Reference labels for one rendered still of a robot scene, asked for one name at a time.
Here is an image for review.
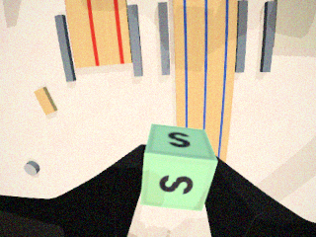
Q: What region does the light green cube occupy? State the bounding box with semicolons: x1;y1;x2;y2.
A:
141;123;218;210

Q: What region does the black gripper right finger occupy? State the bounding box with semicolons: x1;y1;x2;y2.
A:
204;155;316;237

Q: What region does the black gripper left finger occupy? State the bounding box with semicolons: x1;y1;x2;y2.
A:
0;143;146;237

